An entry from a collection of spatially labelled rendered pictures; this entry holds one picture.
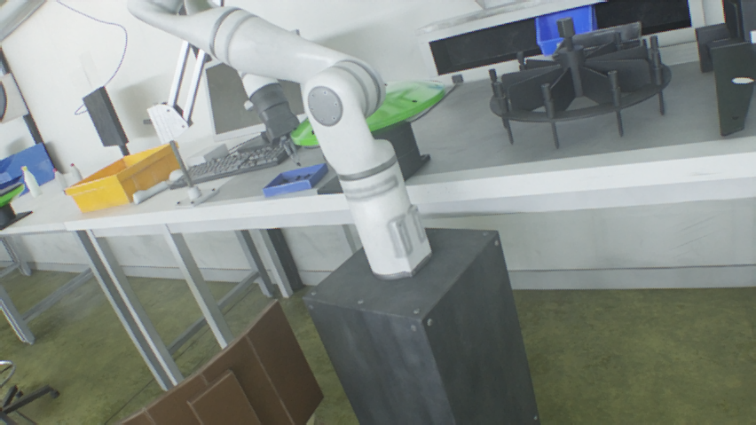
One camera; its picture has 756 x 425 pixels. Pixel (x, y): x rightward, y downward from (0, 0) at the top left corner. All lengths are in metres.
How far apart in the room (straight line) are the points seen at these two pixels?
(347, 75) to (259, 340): 0.38
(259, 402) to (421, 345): 0.24
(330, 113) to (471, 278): 0.32
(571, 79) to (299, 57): 0.52
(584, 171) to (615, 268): 1.27
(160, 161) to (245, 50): 1.19
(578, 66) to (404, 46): 1.03
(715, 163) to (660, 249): 1.22
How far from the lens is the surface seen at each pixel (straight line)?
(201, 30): 0.87
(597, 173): 0.86
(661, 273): 2.09
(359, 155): 0.72
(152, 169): 1.93
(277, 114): 1.15
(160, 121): 1.42
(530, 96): 1.03
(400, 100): 0.91
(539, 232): 2.07
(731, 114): 0.92
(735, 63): 1.04
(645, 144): 0.91
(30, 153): 4.17
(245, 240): 2.72
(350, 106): 0.70
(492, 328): 0.88
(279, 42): 0.81
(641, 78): 1.03
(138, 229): 1.81
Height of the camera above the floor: 1.24
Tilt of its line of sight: 20 degrees down
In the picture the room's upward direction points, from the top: 20 degrees counter-clockwise
